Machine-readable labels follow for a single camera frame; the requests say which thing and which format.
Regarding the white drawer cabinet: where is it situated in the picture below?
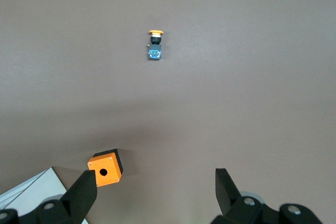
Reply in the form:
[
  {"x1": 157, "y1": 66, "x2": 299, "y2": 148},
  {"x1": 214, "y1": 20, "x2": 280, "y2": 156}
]
[{"x1": 0, "y1": 166, "x2": 91, "y2": 224}]

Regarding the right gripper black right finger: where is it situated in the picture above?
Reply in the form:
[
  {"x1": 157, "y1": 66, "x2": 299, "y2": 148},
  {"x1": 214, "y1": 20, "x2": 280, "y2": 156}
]
[{"x1": 211, "y1": 167, "x2": 323, "y2": 224}]

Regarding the orange button enclosure box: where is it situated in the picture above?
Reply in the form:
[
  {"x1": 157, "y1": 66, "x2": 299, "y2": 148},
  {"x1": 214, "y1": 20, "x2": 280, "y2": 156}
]
[{"x1": 87, "y1": 148, "x2": 124, "y2": 188}]

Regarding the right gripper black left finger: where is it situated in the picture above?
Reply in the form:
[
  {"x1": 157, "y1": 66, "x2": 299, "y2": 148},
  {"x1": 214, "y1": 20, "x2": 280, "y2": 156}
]
[{"x1": 0, "y1": 169, "x2": 98, "y2": 224}]

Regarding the yellow mushroom push button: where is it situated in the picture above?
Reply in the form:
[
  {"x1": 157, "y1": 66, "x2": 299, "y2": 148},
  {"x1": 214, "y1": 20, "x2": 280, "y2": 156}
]
[{"x1": 145, "y1": 29, "x2": 165, "y2": 61}]

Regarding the brown table mat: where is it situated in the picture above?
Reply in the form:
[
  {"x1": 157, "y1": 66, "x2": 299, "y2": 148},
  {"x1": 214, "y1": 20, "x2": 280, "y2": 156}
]
[{"x1": 0, "y1": 0, "x2": 336, "y2": 224}]

